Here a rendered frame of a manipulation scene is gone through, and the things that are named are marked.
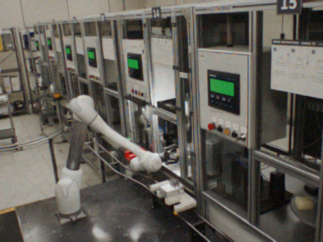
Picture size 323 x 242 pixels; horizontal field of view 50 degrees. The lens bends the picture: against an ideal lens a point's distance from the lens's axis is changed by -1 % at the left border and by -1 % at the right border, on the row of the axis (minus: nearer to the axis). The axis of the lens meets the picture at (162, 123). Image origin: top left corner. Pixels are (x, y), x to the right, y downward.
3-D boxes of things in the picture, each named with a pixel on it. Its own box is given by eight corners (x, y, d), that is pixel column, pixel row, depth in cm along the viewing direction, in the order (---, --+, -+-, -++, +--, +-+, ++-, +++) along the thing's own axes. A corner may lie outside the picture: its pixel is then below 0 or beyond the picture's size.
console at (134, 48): (123, 94, 299) (118, 39, 286) (153, 89, 312) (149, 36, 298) (145, 103, 263) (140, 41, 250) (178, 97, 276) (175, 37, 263)
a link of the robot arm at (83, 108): (99, 114, 230) (99, 109, 242) (77, 95, 224) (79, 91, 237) (85, 128, 231) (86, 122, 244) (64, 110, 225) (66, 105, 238)
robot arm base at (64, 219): (62, 228, 234) (61, 220, 232) (55, 213, 253) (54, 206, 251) (88, 220, 242) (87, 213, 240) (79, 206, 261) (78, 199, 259)
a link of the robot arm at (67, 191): (56, 216, 239) (51, 187, 232) (59, 202, 256) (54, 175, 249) (80, 213, 241) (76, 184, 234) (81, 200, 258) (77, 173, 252)
